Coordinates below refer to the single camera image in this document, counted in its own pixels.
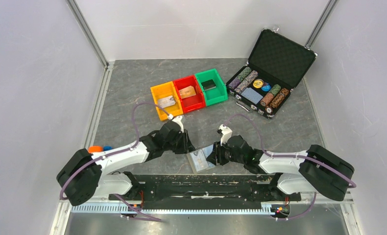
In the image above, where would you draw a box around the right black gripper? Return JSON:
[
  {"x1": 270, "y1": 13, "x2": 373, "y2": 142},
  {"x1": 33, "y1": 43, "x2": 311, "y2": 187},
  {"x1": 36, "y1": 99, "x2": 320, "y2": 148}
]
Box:
[{"x1": 206, "y1": 139, "x2": 245, "y2": 165}]

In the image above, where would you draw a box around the white patterned credit card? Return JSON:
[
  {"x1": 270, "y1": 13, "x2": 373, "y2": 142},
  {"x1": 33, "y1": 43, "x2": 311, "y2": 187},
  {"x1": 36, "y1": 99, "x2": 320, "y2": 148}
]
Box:
[{"x1": 189, "y1": 150, "x2": 209, "y2": 172}]

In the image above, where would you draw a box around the grey card holder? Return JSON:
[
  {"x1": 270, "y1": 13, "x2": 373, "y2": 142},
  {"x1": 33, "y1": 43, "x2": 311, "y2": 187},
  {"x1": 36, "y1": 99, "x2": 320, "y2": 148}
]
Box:
[{"x1": 187, "y1": 145, "x2": 216, "y2": 174}]

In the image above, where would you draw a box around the tan card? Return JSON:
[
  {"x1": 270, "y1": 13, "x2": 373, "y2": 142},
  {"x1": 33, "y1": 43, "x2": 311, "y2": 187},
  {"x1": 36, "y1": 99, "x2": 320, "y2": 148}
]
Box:
[{"x1": 179, "y1": 86, "x2": 196, "y2": 99}]

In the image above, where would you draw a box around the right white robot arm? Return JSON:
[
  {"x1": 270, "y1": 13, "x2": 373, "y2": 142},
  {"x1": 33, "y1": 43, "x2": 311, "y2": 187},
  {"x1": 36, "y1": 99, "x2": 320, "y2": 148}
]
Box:
[{"x1": 206, "y1": 135, "x2": 356, "y2": 201}]

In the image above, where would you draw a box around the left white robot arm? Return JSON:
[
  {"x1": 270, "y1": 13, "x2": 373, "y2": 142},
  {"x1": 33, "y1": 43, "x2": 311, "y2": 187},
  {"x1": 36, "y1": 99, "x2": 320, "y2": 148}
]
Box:
[{"x1": 56, "y1": 121, "x2": 195, "y2": 206}]

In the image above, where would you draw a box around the silver card in yellow bin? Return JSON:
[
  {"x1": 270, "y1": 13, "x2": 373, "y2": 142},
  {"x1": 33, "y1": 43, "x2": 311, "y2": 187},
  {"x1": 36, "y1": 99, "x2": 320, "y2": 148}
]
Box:
[{"x1": 158, "y1": 95, "x2": 176, "y2": 106}]

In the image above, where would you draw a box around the blue playing card deck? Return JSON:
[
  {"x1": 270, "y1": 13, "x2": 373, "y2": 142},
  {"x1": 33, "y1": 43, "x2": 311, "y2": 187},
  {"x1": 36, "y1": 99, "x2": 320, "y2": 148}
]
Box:
[{"x1": 241, "y1": 88, "x2": 263, "y2": 104}]

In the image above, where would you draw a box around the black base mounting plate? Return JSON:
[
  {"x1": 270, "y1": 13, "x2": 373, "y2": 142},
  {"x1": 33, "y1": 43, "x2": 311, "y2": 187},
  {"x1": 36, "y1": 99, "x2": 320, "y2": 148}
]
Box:
[{"x1": 121, "y1": 175, "x2": 301, "y2": 210}]

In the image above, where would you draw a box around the red plastic bin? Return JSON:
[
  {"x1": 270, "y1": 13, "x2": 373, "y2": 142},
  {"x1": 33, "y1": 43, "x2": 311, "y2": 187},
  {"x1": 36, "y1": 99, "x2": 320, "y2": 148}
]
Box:
[{"x1": 173, "y1": 75, "x2": 206, "y2": 113}]

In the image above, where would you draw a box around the green plastic bin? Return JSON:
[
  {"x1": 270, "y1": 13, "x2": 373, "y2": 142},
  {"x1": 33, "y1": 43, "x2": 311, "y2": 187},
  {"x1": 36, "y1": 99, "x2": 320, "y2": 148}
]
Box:
[{"x1": 195, "y1": 69, "x2": 228, "y2": 106}]

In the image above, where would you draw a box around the brown poker chip row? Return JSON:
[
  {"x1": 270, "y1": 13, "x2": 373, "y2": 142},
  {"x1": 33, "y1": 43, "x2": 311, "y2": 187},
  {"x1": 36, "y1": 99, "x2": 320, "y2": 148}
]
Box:
[{"x1": 260, "y1": 84, "x2": 290, "y2": 108}]

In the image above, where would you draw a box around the yellow plastic bin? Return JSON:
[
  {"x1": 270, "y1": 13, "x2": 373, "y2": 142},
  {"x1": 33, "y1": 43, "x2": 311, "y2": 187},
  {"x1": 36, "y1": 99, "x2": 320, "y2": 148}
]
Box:
[{"x1": 150, "y1": 82, "x2": 183, "y2": 117}]

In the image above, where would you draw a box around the purple poker chip row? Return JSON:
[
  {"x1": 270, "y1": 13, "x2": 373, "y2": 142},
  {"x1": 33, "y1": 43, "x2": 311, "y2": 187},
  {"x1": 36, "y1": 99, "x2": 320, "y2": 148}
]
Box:
[{"x1": 228, "y1": 70, "x2": 258, "y2": 94}]

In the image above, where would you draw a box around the blue dealer button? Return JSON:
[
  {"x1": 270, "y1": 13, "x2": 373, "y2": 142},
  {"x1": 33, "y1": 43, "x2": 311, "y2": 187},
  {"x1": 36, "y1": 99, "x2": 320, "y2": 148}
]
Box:
[{"x1": 261, "y1": 84, "x2": 271, "y2": 92}]

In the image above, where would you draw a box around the yellow dealer button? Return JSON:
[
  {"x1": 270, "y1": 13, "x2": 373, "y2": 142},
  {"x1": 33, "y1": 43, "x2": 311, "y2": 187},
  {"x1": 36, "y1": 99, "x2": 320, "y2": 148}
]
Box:
[{"x1": 253, "y1": 79, "x2": 265, "y2": 89}]

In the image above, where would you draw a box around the green poker chip row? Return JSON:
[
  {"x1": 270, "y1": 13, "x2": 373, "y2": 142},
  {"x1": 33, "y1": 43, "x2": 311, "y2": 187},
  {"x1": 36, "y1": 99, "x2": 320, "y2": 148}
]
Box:
[{"x1": 237, "y1": 67, "x2": 252, "y2": 82}]

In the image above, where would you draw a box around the orange blue toy car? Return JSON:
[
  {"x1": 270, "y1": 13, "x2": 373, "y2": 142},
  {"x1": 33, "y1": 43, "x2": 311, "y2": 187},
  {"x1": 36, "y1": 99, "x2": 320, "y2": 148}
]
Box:
[{"x1": 87, "y1": 145, "x2": 113, "y2": 153}]

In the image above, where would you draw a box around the black poker chip case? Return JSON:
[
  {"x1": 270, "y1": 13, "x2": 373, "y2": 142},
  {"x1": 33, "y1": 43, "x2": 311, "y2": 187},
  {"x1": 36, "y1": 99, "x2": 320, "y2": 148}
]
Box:
[{"x1": 226, "y1": 28, "x2": 317, "y2": 119}]

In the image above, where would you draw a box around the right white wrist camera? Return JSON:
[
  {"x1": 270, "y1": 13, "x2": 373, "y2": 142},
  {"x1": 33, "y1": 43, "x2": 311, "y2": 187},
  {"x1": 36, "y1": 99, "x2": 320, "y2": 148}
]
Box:
[{"x1": 217, "y1": 124, "x2": 232, "y2": 145}]

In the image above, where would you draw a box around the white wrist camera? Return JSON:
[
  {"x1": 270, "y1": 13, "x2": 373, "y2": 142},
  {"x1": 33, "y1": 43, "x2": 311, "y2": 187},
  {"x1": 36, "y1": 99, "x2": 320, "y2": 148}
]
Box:
[
  {"x1": 217, "y1": 124, "x2": 232, "y2": 145},
  {"x1": 168, "y1": 114, "x2": 185, "y2": 133}
]

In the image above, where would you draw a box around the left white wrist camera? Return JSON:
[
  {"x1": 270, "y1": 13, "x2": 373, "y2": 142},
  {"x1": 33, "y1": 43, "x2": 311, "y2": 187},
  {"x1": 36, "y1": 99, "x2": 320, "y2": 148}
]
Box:
[{"x1": 168, "y1": 114, "x2": 185, "y2": 133}]

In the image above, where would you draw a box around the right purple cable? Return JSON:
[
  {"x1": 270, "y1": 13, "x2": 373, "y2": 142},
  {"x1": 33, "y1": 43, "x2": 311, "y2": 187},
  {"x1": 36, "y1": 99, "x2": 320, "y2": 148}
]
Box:
[{"x1": 222, "y1": 113, "x2": 357, "y2": 221}]

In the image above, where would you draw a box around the purple cable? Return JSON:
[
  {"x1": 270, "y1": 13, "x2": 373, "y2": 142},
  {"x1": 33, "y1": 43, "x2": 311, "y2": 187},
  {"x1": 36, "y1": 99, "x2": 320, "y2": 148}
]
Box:
[
  {"x1": 222, "y1": 113, "x2": 357, "y2": 221},
  {"x1": 59, "y1": 102, "x2": 175, "y2": 222}
]

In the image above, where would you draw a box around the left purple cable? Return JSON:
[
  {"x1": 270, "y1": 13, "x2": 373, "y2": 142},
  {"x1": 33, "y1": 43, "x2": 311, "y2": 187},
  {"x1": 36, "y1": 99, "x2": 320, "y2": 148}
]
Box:
[{"x1": 59, "y1": 102, "x2": 175, "y2": 222}]

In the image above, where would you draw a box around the right aluminium frame post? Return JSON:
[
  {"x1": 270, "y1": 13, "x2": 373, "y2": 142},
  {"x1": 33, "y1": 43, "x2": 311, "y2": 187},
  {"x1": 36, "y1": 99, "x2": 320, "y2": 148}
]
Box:
[{"x1": 305, "y1": 0, "x2": 338, "y2": 49}]

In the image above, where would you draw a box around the aluminium frame post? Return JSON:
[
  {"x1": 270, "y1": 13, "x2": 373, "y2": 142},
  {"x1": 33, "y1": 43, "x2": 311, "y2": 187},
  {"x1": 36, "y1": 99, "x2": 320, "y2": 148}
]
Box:
[
  {"x1": 66, "y1": 0, "x2": 109, "y2": 68},
  {"x1": 305, "y1": 0, "x2": 338, "y2": 49}
]

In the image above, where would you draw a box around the left aluminium frame post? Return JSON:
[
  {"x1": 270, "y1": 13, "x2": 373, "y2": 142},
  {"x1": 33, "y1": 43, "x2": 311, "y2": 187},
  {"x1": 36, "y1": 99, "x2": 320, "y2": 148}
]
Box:
[{"x1": 66, "y1": 0, "x2": 109, "y2": 68}]

